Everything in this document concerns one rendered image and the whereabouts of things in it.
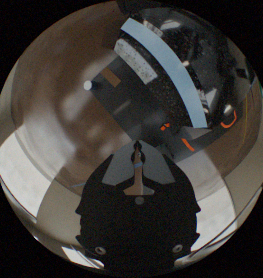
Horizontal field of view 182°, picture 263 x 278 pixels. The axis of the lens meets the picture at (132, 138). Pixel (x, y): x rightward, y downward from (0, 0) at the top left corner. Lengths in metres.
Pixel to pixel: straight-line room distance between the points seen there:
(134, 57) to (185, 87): 0.13
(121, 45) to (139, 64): 0.07
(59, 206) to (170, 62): 6.39
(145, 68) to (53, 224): 6.66
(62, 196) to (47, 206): 1.34
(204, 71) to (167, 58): 0.08
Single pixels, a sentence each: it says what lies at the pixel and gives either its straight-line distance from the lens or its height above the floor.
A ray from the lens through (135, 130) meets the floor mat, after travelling 1.04.
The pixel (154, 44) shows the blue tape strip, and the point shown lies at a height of 0.78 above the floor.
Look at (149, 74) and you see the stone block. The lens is 0.21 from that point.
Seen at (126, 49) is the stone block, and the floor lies 0.74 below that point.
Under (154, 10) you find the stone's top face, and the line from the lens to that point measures 0.26.
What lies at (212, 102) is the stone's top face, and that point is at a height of 0.80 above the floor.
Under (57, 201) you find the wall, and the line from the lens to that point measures 6.24.
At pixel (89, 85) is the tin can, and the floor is 0.14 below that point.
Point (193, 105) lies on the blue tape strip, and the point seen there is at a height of 0.78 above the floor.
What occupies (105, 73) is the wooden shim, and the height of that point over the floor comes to 0.03.
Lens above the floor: 0.95
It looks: 57 degrees down
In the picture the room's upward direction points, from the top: 173 degrees counter-clockwise
